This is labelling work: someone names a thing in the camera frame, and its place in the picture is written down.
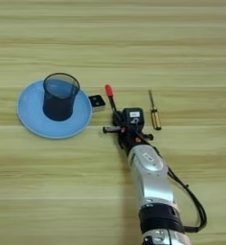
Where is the blue round plate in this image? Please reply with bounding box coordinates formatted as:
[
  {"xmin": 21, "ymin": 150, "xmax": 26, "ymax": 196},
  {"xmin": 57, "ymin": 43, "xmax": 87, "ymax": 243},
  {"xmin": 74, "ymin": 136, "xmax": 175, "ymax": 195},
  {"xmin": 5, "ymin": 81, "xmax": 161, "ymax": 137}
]
[{"xmin": 16, "ymin": 79, "xmax": 94, "ymax": 140}]

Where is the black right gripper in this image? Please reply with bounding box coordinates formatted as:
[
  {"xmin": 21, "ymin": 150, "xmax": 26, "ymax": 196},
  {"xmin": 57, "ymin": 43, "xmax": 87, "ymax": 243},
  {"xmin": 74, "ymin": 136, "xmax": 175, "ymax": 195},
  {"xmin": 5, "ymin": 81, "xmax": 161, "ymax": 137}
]
[{"xmin": 102, "ymin": 109, "xmax": 155, "ymax": 151}]

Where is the small black white square box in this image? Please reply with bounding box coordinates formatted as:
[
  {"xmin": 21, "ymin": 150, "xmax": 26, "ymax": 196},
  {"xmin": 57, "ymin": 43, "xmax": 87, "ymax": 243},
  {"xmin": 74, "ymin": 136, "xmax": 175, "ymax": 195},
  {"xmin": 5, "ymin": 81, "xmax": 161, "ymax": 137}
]
[{"xmin": 87, "ymin": 94, "xmax": 106, "ymax": 113}]

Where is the black mesh pen cup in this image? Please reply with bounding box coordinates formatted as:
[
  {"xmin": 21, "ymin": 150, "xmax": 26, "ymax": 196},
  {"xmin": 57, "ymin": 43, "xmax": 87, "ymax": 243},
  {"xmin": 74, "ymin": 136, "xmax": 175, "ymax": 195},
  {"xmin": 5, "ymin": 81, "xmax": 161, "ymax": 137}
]
[{"xmin": 42, "ymin": 72, "xmax": 80, "ymax": 123}]

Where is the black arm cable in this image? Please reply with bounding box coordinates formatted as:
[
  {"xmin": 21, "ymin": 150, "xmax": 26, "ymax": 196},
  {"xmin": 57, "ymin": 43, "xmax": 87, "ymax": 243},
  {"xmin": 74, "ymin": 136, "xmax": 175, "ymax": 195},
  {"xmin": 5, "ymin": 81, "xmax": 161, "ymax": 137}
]
[{"xmin": 140, "ymin": 130, "xmax": 208, "ymax": 234}]

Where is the amber handled screwdriver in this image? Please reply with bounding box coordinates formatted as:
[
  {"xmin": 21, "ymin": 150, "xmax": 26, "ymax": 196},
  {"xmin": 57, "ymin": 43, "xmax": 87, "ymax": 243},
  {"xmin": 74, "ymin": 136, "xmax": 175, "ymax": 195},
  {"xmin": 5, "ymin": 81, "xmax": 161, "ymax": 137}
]
[{"xmin": 147, "ymin": 89, "xmax": 163, "ymax": 131}]

